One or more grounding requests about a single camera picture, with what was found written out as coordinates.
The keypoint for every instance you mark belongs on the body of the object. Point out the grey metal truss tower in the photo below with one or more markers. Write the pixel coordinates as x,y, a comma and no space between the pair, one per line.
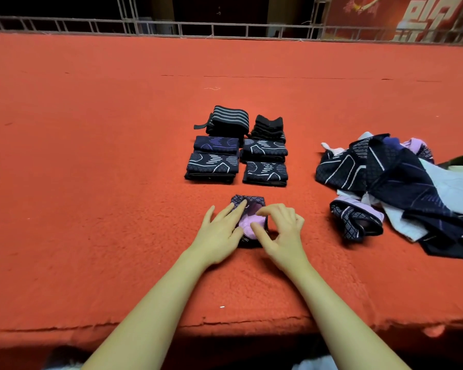
127,15
318,17

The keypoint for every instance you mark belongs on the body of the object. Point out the single navy blue-lined sock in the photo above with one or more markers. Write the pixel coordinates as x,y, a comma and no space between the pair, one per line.
216,143

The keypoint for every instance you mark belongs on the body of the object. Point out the heap of dark patterned socks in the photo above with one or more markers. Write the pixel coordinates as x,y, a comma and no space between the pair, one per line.
401,181

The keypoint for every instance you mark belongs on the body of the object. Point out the person's left hand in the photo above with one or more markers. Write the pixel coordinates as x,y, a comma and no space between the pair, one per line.
217,241

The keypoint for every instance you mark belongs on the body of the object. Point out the person's right hand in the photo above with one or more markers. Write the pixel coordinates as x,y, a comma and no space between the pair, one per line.
284,241

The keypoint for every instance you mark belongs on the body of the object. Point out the dark brown door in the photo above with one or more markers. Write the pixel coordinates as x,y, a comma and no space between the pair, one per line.
220,7

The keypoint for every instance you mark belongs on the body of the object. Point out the red banner with white print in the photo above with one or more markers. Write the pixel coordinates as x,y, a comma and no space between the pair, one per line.
370,15

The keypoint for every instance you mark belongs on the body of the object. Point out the person's left forearm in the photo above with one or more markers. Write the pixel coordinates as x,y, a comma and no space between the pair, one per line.
146,323

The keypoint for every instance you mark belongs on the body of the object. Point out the person's right forearm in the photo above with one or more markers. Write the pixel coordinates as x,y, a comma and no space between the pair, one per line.
347,327

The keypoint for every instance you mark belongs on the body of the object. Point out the person's pale blue clothing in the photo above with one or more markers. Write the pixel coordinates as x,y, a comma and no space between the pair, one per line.
315,363

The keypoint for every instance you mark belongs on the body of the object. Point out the single black white-patterned sock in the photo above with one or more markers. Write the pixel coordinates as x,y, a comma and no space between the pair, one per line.
212,162
211,178
265,171

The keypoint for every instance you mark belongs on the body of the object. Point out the single black grey-striped sock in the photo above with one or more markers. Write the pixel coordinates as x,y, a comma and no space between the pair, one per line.
264,147

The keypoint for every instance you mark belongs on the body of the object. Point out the single black grey-heeled sock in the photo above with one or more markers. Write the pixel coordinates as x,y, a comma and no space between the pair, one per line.
264,158

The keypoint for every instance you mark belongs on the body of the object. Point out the single black purple-lined sock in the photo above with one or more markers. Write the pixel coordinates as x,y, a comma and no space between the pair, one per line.
252,221
356,221

